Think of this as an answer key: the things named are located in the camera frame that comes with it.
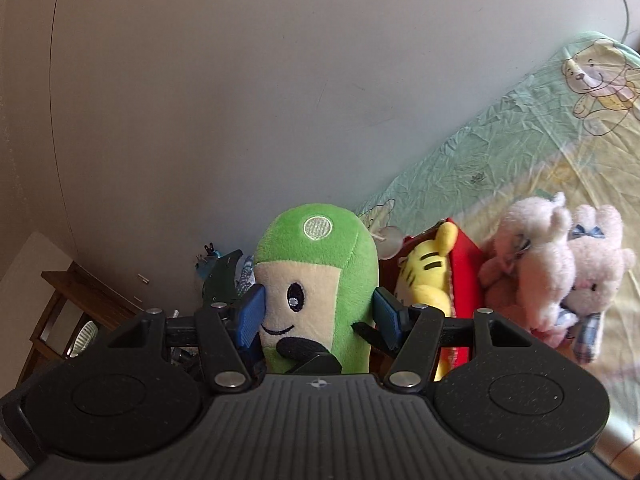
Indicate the blue white patterned cloth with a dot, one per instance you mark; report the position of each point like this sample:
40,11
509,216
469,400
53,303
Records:
246,272

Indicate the green plush toy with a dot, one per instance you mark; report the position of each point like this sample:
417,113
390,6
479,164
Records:
320,260

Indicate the dark green garment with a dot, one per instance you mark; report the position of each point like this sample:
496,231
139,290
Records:
222,280

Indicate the bear printed green bedsheet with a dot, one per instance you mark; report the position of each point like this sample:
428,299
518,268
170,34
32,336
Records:
500,135

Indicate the blue item with black clip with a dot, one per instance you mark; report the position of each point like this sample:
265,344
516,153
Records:
204,267

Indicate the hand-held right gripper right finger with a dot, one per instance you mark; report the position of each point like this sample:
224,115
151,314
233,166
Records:
387,322

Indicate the white slatted plastic object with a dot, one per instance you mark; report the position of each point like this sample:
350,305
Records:
82,337

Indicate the white plush bunny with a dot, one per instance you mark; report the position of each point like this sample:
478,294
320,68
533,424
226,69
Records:
600,265
545,270

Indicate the yellow tiger plush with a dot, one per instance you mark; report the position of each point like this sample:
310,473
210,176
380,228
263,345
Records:
420,270

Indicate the brown wooden furniture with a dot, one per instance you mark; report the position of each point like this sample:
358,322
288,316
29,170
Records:
90,290

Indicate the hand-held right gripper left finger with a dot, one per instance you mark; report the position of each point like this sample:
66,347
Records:
250,317

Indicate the mauve pink bear plush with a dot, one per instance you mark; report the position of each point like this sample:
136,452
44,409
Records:
500,280

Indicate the red cardboard box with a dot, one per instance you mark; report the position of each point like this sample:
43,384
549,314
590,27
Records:
465,270

